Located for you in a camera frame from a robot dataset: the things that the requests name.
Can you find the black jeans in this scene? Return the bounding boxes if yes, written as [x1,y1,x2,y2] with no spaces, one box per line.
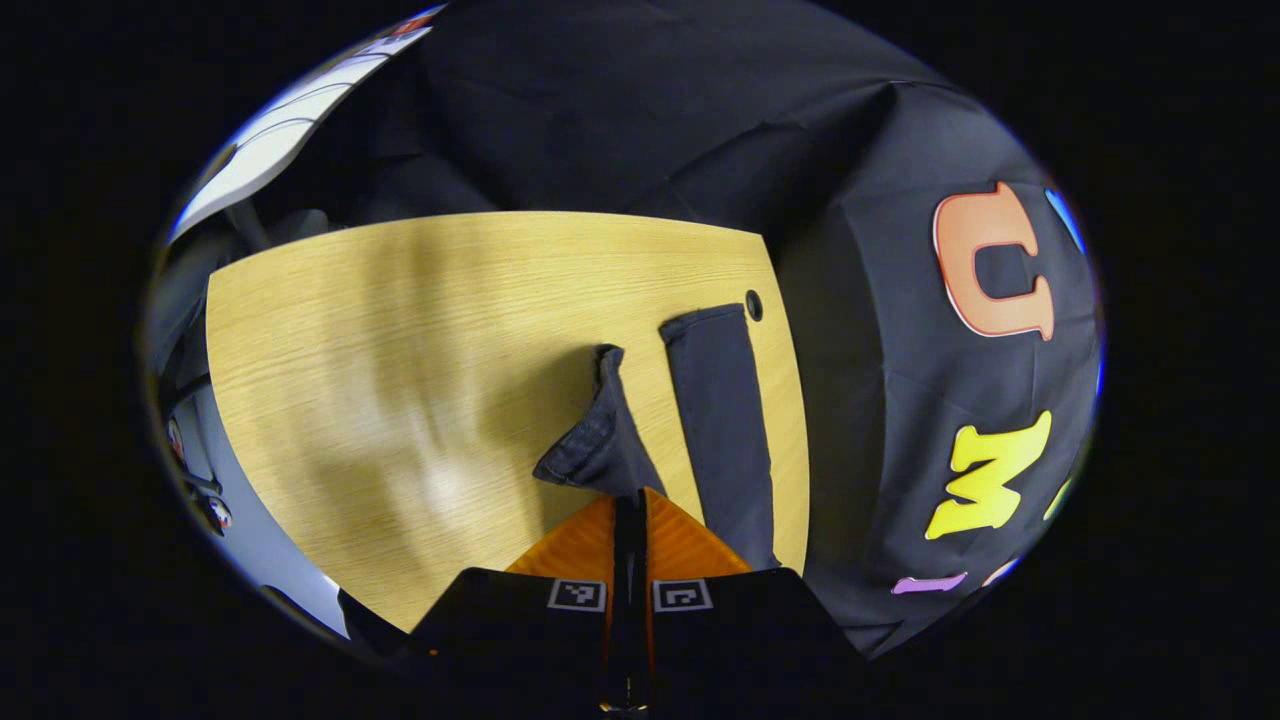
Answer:
[533,304,783,573]

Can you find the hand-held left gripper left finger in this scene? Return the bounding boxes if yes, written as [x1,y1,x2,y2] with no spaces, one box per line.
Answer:
[405,490,630,713]

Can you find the black backdrop cloth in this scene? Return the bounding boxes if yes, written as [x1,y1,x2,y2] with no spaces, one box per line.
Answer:
[330,0,1106,661]

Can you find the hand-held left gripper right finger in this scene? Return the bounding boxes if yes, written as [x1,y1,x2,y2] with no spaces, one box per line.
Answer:
[630,487,867,711]

